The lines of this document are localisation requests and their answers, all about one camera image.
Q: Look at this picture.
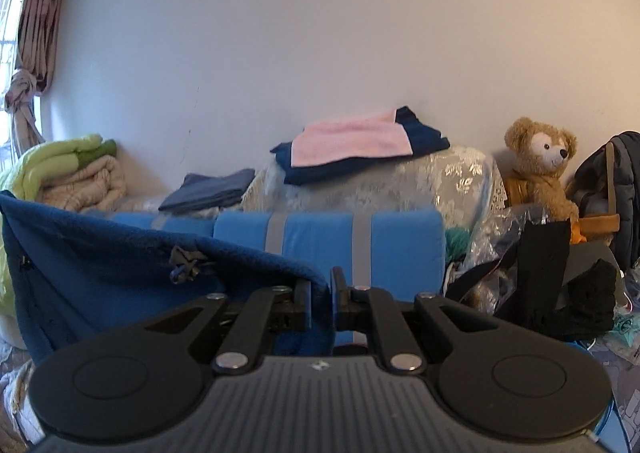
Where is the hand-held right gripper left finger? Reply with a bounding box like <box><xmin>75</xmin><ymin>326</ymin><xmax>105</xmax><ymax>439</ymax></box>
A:
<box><xmin>145</xmin><ymin>278</ymin><xmax>314</xmax><ymax>376</ymax></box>

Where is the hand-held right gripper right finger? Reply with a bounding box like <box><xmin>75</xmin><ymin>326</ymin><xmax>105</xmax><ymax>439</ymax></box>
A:
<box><xmin>330</xmin><ymin>266</ymin><xmax>494</xmax><ymax>376</ymax></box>

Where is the blue fleece jacket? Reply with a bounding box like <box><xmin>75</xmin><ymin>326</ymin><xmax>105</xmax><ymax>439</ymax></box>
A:
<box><xmin>0</xmin><ymin>190</ymin><xmax>334</xmax><ymax>365</ymax></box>

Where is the blue grey-striped cushion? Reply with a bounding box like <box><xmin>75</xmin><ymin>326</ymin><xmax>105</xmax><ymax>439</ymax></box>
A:
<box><xmin>102</xmin><ymin>212</ymin><xmax>217</xmax><ymax>240</ymax></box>
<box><xmin>213</xmin><ymin>209</ymin><xmax>447</xmax><ymax>347</ymax></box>

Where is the teal yarn bundle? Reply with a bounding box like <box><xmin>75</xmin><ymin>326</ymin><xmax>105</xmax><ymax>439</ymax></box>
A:
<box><xmin>444</xmin><ymin>228</ymin><xmax>474</xmax><ymax>265</ymax></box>

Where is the grey folded cloth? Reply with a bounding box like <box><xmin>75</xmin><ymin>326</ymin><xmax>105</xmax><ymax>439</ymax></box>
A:
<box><xmin>158</xmin><ymin>168</ymin><xmax>257</xmax><ymax>213</ymax></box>

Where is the clear plastic bag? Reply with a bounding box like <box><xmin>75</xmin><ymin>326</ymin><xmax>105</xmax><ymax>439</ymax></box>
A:
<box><xmin>461</xmin><ymin>205</ymin><xmax>551</xmax><ymax>315</ymax></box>

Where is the pink towel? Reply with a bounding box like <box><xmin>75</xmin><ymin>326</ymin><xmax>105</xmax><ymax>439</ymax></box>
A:
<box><xmin>291</xmin><ymin>109</ymin><xmax>414</xmax><ymax>168</ymax></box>

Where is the navy folded cloth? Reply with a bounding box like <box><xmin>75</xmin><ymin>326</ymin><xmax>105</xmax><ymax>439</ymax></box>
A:
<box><xmin>270</xmin><ymin>106</ymin><xmax>451</xmax><ymax>186</ymax></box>

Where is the black cloth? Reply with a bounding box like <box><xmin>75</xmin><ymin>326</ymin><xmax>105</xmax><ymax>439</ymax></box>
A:
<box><xmin>444</xmin><ymin>220</ymin><xmax>619</xmax><ymax>342</ymax></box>

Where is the brown teddy bear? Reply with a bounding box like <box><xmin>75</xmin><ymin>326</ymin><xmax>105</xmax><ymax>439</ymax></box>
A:
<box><xmin>502</xmin><ymin>116</ymin><xmax>582</xmax><ymax>224</ymax></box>

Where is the beige quilt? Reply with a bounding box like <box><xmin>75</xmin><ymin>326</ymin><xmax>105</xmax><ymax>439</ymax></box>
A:
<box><xmin>39</xmin><ymin>155</ymin><xmax>129</xmax><ymax>212</ymax></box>

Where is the green quilt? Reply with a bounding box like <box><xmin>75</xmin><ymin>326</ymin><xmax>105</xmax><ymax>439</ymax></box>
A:
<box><xmin>0</xmin><ymin>134</ymin><xmax>119</xmax><ymax>334</ymax></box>

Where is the dark backpack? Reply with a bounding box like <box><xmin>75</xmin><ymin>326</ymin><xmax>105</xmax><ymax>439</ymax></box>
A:
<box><xmin>566</xmin><ymin>131</ymin><xmax>640</xmax><ymax>270</ymax></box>

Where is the pink patterned curtain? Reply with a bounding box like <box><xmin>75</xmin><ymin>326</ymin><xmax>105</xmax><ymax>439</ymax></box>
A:
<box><xmin>4</xmin><ymin>0</ymin><xmax>68</xmax><ymax>156</ymax></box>

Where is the brown strap bag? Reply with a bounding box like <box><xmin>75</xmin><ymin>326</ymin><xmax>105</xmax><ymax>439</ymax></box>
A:
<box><xmin>574</xmin><ymin>140</ymin><xmax>621</xmax><ymax>248</ymax></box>

